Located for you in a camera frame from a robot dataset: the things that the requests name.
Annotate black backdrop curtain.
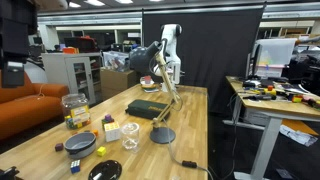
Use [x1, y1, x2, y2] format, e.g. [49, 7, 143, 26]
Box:
[141, 3, 266, 116]

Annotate black hand tool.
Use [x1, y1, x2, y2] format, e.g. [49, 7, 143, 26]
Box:
[242, 94, 277, 102]

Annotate clear glass cup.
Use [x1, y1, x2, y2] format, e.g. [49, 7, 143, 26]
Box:
[120, 122, 141, 154]

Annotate grey pot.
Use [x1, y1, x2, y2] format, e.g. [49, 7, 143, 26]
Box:
[63, 132, 97, 160]

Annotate lamp cable with switch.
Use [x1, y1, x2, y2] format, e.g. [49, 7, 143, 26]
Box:
[162, 118, 214, 180]

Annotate yellow cube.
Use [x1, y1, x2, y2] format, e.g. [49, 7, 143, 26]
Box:
[96, 146, 108, 157]

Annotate cardboard box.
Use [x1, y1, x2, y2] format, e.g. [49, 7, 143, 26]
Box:
[100, 67, 141, 101]

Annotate purple and green cube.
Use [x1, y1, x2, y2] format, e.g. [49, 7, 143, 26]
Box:
[101, 114, 115, 129]

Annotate wooden side desk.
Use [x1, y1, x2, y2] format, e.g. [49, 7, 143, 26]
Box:
[222, 75, 320, 180]

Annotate dark green case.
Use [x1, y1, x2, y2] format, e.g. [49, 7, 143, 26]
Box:
[125, 99, 171, 121]

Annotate orange box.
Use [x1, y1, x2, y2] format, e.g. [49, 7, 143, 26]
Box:
[62, 46, 80, 55]

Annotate white cube with coloured dots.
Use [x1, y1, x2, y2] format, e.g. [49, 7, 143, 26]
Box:
[103, 121, 121, 143]

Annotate stack of dishes pink cup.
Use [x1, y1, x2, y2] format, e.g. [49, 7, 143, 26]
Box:
[139, 75, 161, 94]

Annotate black round dish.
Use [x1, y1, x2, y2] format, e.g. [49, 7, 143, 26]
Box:
[87, 159, 123, 180]

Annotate white paper sheets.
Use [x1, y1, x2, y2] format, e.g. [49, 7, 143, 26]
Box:
[279, 123, 320, 148]

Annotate clear jar of blocks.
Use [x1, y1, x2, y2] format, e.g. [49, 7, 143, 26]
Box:
[60, 93, 92, 131]

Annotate black monitor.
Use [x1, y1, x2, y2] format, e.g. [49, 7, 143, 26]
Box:
[245, 43, 263, 81]

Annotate clear plastic bin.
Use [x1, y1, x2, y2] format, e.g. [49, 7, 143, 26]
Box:
[102, 50, 132, 73]

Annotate wooden desk lamp grey head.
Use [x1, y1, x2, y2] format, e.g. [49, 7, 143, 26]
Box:
[128, 38, 184, 145]

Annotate black clamp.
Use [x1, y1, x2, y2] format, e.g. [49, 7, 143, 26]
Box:
[0, 165, 20, 180]

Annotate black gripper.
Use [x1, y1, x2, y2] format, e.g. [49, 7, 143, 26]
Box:
[1, 61, 26, 88]

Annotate small Rubik's cube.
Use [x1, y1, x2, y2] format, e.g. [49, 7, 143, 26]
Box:
[69, 159, 82, 174]

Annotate maroon cube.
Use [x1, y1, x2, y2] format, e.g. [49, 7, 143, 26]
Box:
[54, 142, 65, 153]

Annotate white translucent storage box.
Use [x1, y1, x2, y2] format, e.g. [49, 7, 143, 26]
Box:
[254, 37, 298, 79]

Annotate orange sofa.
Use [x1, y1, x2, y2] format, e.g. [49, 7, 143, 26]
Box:
[0, 68, 70, 141]

